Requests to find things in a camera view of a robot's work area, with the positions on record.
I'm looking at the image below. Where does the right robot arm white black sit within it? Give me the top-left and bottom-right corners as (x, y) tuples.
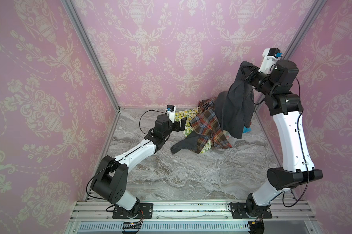
(242, 59), (323, 218)

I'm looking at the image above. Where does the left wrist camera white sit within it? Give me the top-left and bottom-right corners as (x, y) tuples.
(166, 104), (176, 123)

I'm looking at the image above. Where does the small circuit board connector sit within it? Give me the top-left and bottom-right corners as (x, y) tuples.
(122, 222), (142, 234)

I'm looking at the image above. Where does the teal cloth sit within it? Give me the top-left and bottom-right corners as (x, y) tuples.
(243, 127), (252, 134)

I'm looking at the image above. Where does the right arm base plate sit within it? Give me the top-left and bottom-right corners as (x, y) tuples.
(228, 202), (273, 219)

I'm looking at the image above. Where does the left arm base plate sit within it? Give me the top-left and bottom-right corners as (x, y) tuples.
(112, 202), (153, 219)

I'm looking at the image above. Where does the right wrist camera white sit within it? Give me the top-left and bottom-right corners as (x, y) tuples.
(259, 48), (282, 75)

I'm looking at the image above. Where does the aluminium front rail frame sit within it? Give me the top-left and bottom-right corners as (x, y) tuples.
(65, 199), (323, 234)

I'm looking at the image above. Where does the red plaid cloth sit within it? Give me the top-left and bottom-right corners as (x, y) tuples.
(190, 97), (232, 154)

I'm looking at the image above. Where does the left aluminium corner post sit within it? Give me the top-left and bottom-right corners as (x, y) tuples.
(61, 0), (120, 112)

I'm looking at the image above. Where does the dark grey cloth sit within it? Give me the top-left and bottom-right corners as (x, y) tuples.
(171, 61), (255, 155)

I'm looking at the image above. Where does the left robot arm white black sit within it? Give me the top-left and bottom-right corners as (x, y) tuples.
(88, 111), (187, 216)

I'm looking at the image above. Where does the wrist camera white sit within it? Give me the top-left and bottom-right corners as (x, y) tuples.
(166, 104), (176, 123)
(259, 48), (282, 75)

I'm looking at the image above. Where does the right aluminium corner post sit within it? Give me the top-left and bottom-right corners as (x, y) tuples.
(253, 0), (328, 112)

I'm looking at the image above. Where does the yellow lemon print cloth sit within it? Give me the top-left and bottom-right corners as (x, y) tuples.
(175, 107), (212, 154)

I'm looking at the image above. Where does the aluminium corner post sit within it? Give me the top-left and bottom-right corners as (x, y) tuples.
(61, 0), (120, 112)
(253, 0), (328, 112)

